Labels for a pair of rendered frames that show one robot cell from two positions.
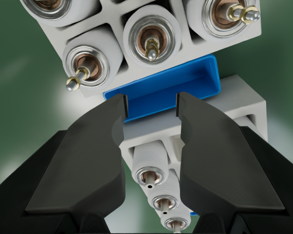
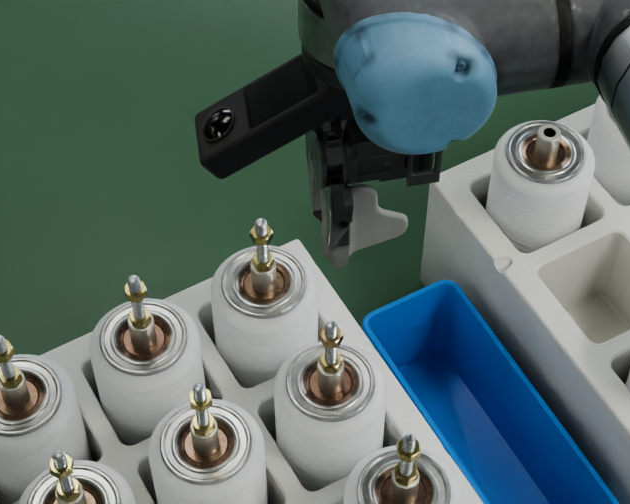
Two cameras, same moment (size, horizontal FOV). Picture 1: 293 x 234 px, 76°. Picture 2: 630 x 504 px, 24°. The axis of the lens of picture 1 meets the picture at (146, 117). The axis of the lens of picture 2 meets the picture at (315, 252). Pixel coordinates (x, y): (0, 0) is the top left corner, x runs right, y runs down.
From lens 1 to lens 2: 0.97 m
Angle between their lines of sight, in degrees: 44
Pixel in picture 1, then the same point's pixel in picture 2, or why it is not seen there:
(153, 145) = not seen: outside the picture
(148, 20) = (295, 391)
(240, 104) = (455, 220)
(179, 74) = (454, 416)
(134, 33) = (321, 411)
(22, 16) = not seen: outside the picture
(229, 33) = (296, 269)
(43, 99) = not seen: outside the picture
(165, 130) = (573, 355)
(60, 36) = not seen: outside the picture
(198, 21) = (286, 319)
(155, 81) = (492, 478)
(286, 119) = (520, 115)
